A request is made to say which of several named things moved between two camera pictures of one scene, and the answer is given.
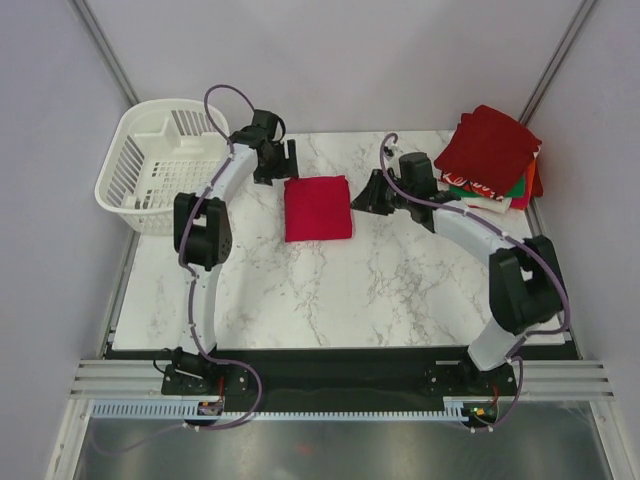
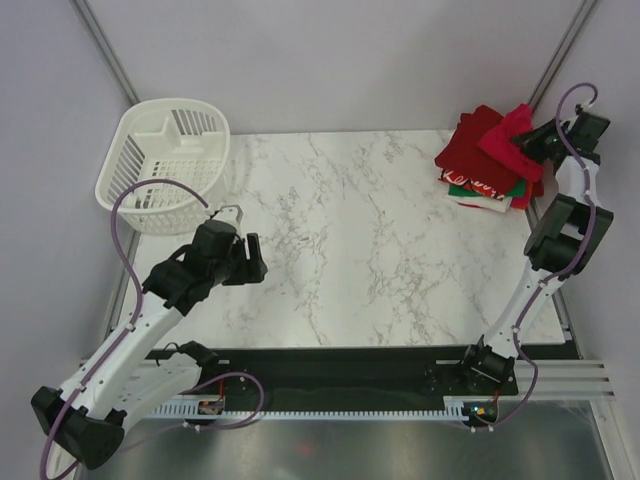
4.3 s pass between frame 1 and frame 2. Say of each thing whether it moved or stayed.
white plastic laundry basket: stayed
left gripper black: moved
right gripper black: moved
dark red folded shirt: stayed
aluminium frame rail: stayed
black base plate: stayed
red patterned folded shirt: stayed
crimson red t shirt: moved
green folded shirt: stayed
